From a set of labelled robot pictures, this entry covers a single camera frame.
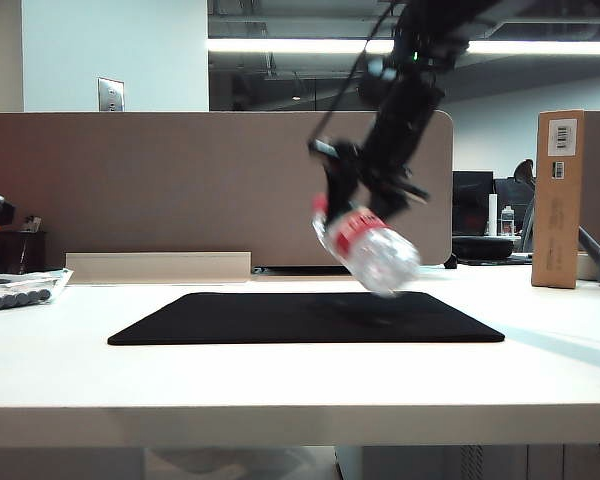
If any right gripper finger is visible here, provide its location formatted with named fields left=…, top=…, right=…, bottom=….
left=327, top=166, right=362, bottom=224
left=371, top=189, right=417, bottom=222

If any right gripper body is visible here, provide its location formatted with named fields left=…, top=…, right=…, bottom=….
left=334, top=142, right=432, bottom=199

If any clear plastic water bottle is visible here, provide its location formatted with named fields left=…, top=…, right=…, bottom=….
left=310, top=193, right=424, bottom=299

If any black mouse pad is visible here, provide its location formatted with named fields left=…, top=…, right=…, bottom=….
left=107, top=291, right=506, bottom=346

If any black computer monitor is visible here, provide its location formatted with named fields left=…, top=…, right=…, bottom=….
left=452, top=170, right=495, bottom=236

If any black oval pouch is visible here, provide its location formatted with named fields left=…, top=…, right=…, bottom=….
left=452, top=235, right=516, bottom=262

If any tall cardboard box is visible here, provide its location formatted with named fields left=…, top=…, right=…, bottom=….
left=531, top=109, right=585, bottom=290

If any brown desk partition panel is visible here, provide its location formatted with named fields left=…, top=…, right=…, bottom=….
left=0, top=110, right=454, bottom=267

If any plastic bag of dark parts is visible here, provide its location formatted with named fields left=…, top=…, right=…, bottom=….
left=0, top=267, right=75, bottom=319

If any black mesh pen holder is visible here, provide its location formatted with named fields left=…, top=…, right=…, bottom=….
left=7, top=229, right=47, bottom=275

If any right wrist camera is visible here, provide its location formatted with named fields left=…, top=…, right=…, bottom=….
left=307, top=137, right=346, bottom=161

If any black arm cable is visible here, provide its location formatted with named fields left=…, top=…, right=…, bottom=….
left=309, top=0, right=401, bottom=144

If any beige cable slot flap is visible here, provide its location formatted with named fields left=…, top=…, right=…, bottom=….
left=65, top=251, right=253, bottom=284

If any metal wall switch plate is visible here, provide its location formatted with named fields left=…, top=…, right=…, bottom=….
left=97, top=77, right=126, bottom=112

